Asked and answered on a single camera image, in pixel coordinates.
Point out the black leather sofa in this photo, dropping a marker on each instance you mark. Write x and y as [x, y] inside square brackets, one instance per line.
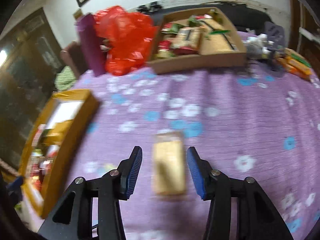
[240, 15]

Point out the tan biscuit packet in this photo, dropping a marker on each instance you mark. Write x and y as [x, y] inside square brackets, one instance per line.
[168, 165]

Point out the orange snack bars pile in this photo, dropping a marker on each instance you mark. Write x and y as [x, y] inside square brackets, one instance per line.
[295, 64]

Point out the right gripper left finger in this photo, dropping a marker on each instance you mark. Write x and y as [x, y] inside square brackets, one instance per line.
[71, 218]

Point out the brown cardboard snack box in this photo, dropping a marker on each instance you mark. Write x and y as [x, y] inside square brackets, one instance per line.
[196, 38]

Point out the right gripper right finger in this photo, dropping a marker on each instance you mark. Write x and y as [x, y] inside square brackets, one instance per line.
[257, 217]

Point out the red plastic bag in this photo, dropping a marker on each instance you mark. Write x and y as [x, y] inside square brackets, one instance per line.
[129, 36]

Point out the brown armchair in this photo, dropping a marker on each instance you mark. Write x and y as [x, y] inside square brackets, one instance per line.
[73, 57]

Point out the dark wooden cabinet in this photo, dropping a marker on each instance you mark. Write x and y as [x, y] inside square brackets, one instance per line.
[28, 70]

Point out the yellow shallow tray box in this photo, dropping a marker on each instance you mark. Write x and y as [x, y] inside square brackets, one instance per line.
[51, 145]

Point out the purple floral tablecloth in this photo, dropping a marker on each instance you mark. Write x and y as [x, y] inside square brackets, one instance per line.
[245, 122]

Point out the purple thermos bottle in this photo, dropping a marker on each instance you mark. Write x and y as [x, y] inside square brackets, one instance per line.
[90, 44]

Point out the black phone stand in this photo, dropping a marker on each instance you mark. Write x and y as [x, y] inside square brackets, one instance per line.
[275, 48]

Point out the white crumpled tissue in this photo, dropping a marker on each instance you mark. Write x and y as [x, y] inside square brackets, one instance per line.
[256, 47]

